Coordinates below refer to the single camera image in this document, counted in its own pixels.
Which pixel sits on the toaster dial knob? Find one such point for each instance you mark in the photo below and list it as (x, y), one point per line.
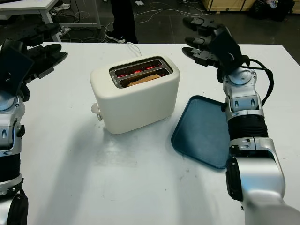
(100, 116)

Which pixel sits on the slice of toast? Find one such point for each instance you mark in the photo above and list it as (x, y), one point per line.
(145, 79)

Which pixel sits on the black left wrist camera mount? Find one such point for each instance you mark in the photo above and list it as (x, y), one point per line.
(14, 65)

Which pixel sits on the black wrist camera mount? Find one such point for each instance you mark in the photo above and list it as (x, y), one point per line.
(227, 49)
(14, 65)

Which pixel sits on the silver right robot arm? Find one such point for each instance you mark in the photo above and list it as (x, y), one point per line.
(257, 168)

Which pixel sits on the person in cream jacket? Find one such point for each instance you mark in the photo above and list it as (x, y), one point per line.
(125, 21)

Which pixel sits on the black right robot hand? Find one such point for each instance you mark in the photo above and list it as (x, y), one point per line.
(204, 56)

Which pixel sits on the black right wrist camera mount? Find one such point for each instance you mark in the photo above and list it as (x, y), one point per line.
(227, 49)

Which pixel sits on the cream two-slot toaster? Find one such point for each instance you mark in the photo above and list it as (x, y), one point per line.
(140, 107)

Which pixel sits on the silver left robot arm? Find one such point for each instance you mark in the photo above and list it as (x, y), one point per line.
(9, 131)

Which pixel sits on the white sneaker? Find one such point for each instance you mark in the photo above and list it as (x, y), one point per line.
(61, 5)

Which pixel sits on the white toaster lever knob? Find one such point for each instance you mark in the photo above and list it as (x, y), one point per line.
(95, 109)

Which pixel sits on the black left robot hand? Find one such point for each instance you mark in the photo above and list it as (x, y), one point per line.
(51, 58)

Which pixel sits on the white desk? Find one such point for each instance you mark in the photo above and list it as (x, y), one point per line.
(28, 4)

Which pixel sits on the white power strip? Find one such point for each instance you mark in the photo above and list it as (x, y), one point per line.
(65, 29)

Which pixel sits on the dark blue plastic tray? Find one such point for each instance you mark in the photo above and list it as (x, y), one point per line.
(201, 131)

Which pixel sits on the black bag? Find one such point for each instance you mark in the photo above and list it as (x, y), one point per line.
(274, 9)

